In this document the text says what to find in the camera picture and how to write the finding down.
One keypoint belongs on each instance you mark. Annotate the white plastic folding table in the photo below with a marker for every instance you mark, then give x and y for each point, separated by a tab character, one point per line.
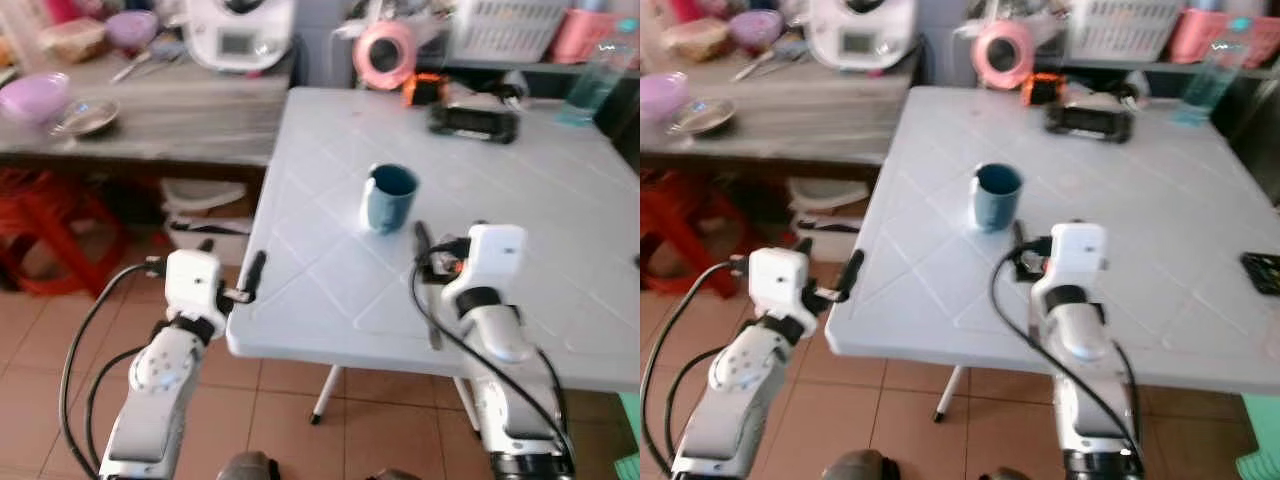
1140	200
520	190

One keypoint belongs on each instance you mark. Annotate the metal spoon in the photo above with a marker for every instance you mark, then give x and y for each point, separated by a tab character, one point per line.
762	64
140	65

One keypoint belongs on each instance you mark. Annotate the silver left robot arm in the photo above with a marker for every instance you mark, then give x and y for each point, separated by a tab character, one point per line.
150	395
730	390

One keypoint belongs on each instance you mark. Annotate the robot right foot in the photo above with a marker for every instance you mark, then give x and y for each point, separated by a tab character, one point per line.
1004	475
392	475

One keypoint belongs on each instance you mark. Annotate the black flat device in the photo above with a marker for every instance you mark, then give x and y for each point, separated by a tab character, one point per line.
1090	122
474	123

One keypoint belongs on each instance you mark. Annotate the wooden side counter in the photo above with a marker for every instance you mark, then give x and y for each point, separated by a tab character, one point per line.
810	115
190	115

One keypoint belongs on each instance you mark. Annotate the clear glass dish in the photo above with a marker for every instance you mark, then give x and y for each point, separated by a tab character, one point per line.
702	116
86	117

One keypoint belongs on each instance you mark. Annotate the white storage box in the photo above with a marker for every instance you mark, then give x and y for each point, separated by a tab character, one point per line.
825	212
205	215

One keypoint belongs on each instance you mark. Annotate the clear food container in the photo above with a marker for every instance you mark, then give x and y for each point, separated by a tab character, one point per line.
74	40
696	39

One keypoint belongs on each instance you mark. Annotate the green plastic stool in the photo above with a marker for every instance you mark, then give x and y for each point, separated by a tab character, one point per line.
1260	440
628	440

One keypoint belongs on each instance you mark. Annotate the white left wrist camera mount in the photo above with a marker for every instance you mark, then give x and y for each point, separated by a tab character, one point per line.
778	278
192	282

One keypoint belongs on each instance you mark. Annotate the small purple bowl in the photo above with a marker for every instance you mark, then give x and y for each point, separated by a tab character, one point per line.
132	28
755	28

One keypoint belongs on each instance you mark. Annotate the large purple bowl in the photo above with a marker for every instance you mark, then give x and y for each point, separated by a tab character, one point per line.
660	98
32	98

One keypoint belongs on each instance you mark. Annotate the red plastic stool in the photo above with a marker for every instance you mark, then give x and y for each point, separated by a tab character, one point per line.
680	230
55	230

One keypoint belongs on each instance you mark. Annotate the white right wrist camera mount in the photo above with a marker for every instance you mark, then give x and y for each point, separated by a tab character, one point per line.
495	255
1078	252

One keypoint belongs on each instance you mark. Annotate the white plastic basket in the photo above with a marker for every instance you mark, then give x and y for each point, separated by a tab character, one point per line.
505	28
1125	27

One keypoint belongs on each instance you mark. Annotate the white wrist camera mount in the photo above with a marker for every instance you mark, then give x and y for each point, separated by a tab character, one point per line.
1078	252
495	255
192	282
778	278

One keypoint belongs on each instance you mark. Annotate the black patterned flat object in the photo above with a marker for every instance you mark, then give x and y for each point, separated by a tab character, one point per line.
1262	274

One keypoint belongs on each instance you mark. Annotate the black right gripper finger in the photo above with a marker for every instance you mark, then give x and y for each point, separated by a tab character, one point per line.
422	242
1020	236

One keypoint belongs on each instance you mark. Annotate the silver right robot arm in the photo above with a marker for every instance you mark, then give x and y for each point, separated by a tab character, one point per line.
1085	370
510	370

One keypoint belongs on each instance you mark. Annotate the teal clear water bottle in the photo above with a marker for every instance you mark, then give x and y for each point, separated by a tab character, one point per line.
596	85
1210	85

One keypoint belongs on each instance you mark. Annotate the blue ceramic mug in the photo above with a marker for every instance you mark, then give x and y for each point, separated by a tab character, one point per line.
996	202
392	205

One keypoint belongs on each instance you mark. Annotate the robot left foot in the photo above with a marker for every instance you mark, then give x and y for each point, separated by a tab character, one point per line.
862	467
248	468

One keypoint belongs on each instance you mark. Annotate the orange and black gadget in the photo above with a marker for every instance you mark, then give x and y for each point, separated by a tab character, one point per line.
424	90
1040	89

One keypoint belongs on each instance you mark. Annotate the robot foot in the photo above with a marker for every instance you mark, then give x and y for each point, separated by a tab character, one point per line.
1004	475
862	467
248	468
392	475

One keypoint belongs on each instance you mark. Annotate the white kitchen appliance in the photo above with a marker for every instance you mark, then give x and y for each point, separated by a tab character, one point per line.
240	35
862	34

